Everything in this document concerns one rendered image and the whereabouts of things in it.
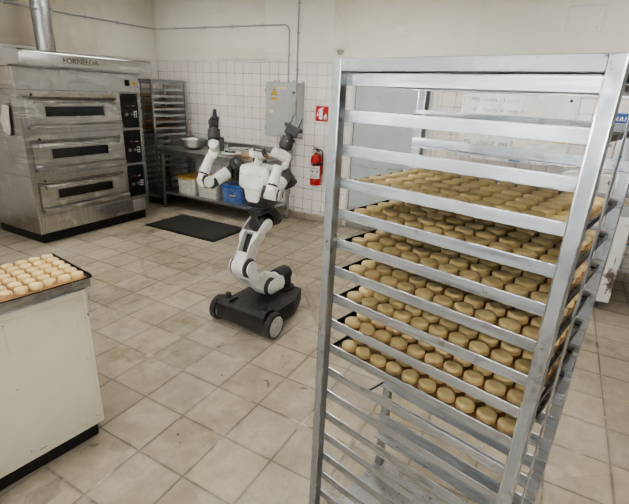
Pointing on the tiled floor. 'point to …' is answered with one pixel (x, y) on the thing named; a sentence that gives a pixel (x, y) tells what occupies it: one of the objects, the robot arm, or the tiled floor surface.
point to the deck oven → (61, 141)
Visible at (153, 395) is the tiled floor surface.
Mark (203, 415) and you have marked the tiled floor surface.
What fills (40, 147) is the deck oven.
